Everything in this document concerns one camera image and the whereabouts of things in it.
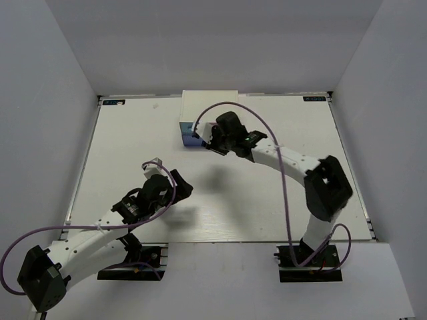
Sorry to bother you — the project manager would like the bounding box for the right corner label sticker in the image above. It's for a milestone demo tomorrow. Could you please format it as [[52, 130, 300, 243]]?
[[303, 96, 327, 102]]

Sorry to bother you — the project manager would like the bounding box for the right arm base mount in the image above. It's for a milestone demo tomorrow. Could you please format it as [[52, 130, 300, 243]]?
[[274, 245, 343, 283]]

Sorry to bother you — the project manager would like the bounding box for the left corner label sticker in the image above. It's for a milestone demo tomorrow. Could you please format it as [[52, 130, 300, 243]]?
[[102, 99, 125, 105]]

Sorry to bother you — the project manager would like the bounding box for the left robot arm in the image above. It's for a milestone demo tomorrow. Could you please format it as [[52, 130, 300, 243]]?
[[17, 169, 193, 313]]

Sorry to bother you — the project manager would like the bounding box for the wide blue drawer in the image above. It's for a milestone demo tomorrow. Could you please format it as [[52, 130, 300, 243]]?
[[181, 135, 204, 147]]

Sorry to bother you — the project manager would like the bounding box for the white drawer organizer box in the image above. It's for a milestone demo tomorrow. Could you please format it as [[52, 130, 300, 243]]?
[[179, 90, 238, 123]]

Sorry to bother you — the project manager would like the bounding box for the corner label sticker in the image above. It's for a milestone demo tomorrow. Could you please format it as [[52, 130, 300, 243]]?
[[102, 99, 125, 105], [303, 96, 327, 102]]

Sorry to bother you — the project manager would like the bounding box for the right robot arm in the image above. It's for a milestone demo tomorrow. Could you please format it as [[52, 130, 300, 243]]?
[[195, 111, 353, 266]]

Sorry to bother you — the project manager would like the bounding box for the small blue drawer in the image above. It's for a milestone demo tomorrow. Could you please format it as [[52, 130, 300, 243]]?
[[179, 122, 194, 135]]

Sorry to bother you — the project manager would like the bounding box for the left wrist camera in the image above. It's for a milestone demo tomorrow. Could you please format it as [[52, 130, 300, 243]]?
[[141, 157, 165, 179]]

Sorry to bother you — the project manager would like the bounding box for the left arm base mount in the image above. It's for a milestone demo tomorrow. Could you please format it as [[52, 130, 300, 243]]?
[[97, 243, 168, 281]]

